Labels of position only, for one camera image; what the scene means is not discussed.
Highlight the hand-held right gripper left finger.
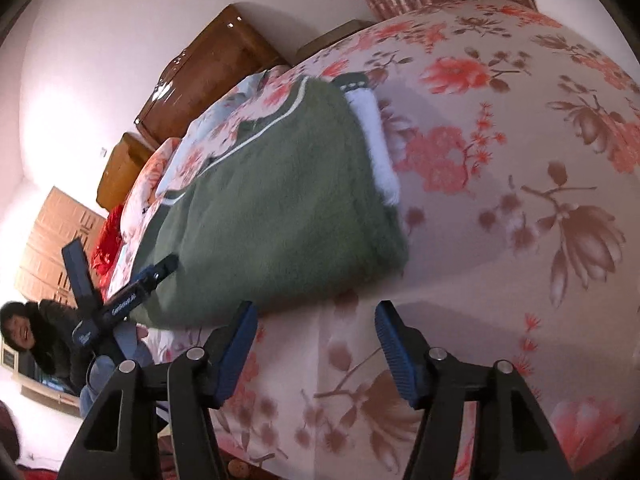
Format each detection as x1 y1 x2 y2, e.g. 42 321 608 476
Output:
59 300 259 480

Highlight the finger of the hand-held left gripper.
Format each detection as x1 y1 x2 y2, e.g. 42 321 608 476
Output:
131 254 180 294
61 239 104 316

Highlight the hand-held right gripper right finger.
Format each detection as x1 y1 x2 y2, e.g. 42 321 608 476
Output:
375 300 576 480

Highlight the green and white knit sweater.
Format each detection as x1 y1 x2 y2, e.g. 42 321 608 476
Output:
127 72 411 332

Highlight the light wooden wardrobe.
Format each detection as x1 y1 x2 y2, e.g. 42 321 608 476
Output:
14 186 108 306

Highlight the red patterned blanket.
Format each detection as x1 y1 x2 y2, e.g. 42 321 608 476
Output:
90 202 127 277

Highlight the person's leg in blue jeans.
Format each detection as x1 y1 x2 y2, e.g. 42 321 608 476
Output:
80 322 154 418

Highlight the person's head and torso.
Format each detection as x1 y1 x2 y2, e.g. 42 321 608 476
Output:
0 299 97 397

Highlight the pink floral folded quilt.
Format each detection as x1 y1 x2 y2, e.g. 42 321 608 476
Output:
122 137 182 241

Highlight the small wooden headboard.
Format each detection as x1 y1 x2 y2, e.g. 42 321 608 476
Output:
96 132 156 211

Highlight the bed with pink floral sheet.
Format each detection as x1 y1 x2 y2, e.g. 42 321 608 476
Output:
107 0 640 476

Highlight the light blue floral folded quilt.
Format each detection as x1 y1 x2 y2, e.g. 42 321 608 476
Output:
156 66 296 201

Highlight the large carved wooden headboard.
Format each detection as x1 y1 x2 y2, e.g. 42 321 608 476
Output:
134 4 291 146

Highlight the wooden nightstand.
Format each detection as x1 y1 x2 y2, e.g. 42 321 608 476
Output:
295 19 378 63

